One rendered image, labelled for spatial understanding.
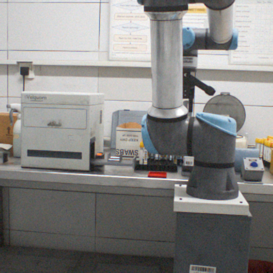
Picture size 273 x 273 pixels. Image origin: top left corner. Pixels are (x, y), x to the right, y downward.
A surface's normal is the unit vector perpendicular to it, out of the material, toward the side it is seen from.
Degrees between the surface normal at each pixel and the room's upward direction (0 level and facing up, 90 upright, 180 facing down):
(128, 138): 91
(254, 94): 90
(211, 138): 89
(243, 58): 94
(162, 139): 104
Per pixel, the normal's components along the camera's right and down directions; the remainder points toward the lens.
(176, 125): 0.37, 0.33
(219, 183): 0.04, -0.20
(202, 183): -0.56, -0.24
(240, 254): -0.10, 0.11
